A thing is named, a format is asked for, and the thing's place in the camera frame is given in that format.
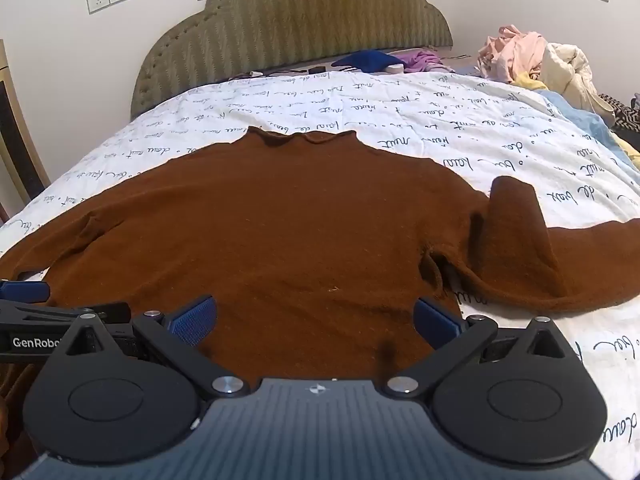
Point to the yellow cloth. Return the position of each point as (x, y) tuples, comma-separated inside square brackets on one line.
[(527, 82)]

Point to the white blanket with script print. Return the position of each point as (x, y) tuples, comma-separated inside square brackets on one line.
[(350, 105)]

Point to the wooden frame with dark panel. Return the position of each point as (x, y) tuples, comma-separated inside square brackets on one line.
[(17, 130)]

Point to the purple cloth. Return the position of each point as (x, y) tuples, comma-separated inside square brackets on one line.
[(425, 61)]

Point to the dark cloth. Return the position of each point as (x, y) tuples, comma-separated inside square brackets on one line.
[(632, 132)]

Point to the light blue cloth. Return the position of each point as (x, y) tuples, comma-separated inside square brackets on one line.
[(585, 120)]

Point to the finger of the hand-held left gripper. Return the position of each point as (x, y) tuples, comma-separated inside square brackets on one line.
[(50, 312), (25, 292)]

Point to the cream puffy jacket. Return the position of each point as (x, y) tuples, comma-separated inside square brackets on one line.
[(575, 77)]

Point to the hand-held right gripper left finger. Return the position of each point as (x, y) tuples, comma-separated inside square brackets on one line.
[(194, 322)]

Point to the black and white zigzag cloth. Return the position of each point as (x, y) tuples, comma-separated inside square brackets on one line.
[(617, 107)]

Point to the pink clothes pile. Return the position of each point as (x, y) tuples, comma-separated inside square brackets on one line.
[(510, 52)]

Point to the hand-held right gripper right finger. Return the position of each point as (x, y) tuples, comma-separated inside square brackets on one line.
[(436, 322)]

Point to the olive padded headboard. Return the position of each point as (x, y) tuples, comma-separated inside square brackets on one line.
[(300, 20)]

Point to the brown knit sweater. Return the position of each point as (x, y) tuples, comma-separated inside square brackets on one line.
[(280, 230)]

